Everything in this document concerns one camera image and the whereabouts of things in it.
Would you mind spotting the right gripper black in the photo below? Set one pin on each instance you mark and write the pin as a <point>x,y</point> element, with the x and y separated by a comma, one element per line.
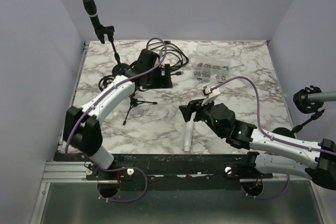
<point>192,106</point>

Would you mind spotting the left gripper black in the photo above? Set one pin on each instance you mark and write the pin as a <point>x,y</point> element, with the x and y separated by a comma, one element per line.
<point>163,82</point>

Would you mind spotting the white microphone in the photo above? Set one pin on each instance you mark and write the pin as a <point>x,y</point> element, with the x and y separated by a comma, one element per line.
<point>188,136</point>

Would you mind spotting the black round-base mic stand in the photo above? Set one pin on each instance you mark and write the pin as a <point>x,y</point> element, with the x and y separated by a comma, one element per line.
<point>109,32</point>

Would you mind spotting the black tripod mic stand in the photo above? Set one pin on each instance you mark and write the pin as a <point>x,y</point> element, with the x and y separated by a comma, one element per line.
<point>107,80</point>

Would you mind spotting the black microphone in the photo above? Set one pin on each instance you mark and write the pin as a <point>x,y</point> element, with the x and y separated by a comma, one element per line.
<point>91,10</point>

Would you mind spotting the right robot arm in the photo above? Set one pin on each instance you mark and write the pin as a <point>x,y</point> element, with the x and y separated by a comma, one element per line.
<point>277,154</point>

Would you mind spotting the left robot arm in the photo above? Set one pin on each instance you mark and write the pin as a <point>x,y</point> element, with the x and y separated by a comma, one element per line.
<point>82,128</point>

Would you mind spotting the grey microphone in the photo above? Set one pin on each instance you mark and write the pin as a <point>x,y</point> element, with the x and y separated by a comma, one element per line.
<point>321,97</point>

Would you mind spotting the clear plastic screw box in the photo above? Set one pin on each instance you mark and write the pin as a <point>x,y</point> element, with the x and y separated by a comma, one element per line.
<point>211,63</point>

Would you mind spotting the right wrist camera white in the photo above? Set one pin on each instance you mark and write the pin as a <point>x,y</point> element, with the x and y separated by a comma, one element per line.
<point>211,93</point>

